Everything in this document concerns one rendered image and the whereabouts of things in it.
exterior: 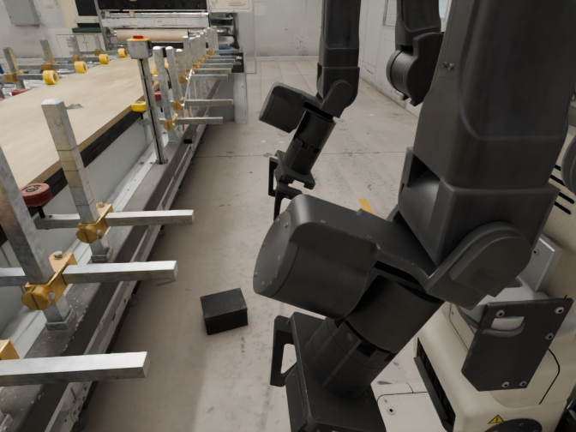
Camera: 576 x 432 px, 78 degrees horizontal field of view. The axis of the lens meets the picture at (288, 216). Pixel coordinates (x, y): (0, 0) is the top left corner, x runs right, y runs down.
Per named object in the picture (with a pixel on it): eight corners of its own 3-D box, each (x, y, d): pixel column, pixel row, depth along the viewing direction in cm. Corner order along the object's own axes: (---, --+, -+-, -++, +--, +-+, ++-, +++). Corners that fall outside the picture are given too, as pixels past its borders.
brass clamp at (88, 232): (117, 218, 108) (113, 203, 105) (100, 243, 96) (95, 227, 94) (97, 219, 107) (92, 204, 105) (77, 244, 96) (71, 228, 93)
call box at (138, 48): (153, 58, 148) (149, 38, 144) (148, 61, 142) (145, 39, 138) (136, 58, 148) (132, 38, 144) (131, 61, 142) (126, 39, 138)
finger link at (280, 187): (261, 224, 64) (283, 180, 60) (258, 202, 70) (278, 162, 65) (294, 234, 66) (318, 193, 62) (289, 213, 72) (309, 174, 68)
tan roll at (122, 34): (233, 39, 427) (232, 28, 421) (233, 40, 417) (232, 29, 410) (111, 40, 419) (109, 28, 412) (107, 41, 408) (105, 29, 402)
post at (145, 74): (168, 159, 169) (149, 57, 147) (165, 164, 165) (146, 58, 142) (158, 160, 169) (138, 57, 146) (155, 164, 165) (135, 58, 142)
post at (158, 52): (177, 144, 192) (161, 45, 168) (176, 146, 189) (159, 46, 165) (171, 144, 192) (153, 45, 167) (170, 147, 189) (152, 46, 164)
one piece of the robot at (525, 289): (459, 263, 71) (489, 163, 60) (559, 392, 48) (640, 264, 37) (381, 267, 70) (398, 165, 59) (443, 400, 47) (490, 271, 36)
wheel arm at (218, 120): (223, 123, 192) (222, 116, 190) (223, 125, 189) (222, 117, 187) (141, 125, 189) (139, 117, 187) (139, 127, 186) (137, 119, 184)
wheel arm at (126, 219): (195, 220, 106) (193, 207, 104) (193, 226, 103) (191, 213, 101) (44, 225, 104) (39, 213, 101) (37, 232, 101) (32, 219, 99)
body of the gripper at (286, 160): (279, 181, 62) (298, 144, 59) (273, 157, 70) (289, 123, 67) (311, 193, 64) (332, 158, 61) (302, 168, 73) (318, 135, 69)
